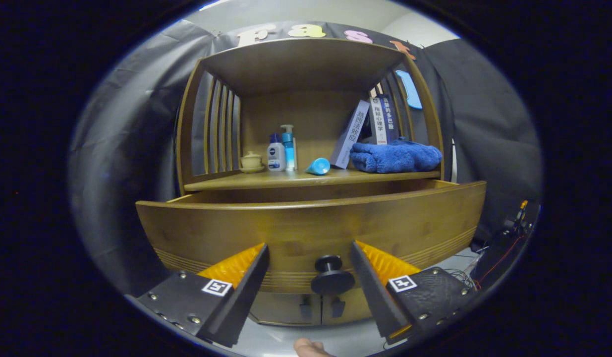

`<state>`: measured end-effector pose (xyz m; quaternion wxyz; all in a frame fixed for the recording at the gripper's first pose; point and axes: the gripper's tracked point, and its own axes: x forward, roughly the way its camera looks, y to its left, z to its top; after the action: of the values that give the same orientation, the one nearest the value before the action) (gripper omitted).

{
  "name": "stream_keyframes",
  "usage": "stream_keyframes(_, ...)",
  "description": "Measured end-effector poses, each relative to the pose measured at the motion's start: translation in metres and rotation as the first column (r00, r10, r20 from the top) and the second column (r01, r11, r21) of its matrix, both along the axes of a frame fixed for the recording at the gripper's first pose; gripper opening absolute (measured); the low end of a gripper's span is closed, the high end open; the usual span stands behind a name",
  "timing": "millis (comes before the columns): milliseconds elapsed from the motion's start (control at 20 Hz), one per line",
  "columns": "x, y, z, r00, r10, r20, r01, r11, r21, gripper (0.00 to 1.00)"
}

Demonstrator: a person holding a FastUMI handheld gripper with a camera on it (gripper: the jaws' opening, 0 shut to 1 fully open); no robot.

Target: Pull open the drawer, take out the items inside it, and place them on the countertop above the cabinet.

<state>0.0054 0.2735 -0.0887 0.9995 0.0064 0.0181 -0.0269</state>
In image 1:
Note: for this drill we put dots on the grey leaning book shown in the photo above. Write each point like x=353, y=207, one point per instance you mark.
x=350, y=134

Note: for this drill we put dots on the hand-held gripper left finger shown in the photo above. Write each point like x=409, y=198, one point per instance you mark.
x=241, y=300

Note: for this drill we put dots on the blue folded towel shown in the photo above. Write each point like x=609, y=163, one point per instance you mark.
x=395, y=157

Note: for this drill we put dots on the blue pump bottle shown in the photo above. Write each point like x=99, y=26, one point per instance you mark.
x=289, y=153

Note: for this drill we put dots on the cream lidded teacup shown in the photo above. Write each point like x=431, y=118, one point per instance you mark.
x=251, y=160

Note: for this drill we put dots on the white spine book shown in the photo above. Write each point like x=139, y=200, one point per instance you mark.
x=379, y=121

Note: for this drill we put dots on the blue cosmetic tube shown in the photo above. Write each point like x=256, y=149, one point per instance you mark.
x=319, y=166

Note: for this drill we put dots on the cream slim bottle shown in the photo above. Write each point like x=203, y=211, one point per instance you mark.
x=295, y=153

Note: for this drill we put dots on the white lotion bottle blue cap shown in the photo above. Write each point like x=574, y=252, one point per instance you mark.
x=276, y=158

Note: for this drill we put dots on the wooden drawer with black knob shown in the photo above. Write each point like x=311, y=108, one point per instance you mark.
x=306, y=228

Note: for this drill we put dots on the dark blue spine book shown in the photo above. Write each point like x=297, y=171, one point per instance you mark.
x=391, y=119

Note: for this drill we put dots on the wooden countertop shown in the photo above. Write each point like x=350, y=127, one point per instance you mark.
x=286, y=177

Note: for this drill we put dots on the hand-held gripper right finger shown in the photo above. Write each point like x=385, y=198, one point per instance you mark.
x=377, y=297

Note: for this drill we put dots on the dark device with orange part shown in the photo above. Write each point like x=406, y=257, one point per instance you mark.
x=518, y=218

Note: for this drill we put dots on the wooden cabinet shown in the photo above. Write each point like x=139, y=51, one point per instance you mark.
x=301, y=64

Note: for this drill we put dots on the cream saucer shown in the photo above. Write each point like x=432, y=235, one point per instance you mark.
x=251, y=170

